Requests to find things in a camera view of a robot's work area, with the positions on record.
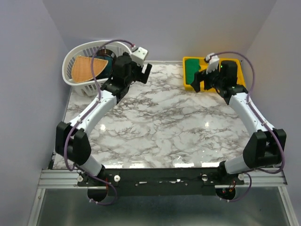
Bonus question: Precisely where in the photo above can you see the yellow plastic tray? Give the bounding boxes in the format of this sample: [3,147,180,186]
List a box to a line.
[182,56,246,91]

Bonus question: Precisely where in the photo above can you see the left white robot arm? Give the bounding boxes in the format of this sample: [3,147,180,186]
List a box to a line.
[55,48,152,186]

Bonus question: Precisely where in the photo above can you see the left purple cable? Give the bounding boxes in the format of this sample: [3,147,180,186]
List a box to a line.
[63,39,139,205]

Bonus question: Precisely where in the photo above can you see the white plastic laundry basket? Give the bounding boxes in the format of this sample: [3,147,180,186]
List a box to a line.
[62,40,131,96]

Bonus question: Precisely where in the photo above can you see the aluminium frame rail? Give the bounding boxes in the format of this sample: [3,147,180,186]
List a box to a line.
[39,168,287,188]

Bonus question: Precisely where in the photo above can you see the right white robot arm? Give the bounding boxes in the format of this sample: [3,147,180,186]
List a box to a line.
[191,58,286,185]

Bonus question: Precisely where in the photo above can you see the orange woven fan mat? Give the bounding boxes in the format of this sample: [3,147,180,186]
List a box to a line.
[71,56,109,83]

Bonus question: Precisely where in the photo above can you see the green t shirt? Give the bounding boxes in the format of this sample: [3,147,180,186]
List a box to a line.
[184,58,201,85]

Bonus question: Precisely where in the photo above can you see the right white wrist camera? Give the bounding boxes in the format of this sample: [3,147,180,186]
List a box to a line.
[205,53,220,74]

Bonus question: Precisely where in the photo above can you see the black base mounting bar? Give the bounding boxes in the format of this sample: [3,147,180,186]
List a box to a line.
[78,167,244,196]

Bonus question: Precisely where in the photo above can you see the dark teal round plate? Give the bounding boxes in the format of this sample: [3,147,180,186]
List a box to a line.
[94,48,117,80]

